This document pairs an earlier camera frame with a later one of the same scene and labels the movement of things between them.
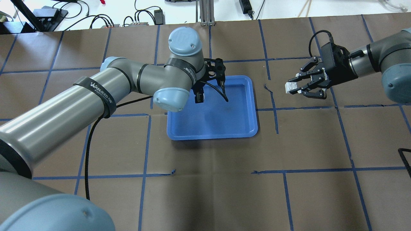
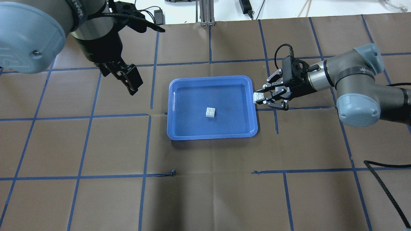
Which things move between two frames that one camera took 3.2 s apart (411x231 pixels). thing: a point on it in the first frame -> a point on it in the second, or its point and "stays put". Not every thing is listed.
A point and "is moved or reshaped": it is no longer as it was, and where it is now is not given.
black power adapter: (159, 17) stays put
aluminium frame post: (206, 12) stays put
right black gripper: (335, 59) -> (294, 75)
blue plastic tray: (217, 118) stays put
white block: (290, 86) is moved or reshaped
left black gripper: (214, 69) -> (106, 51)
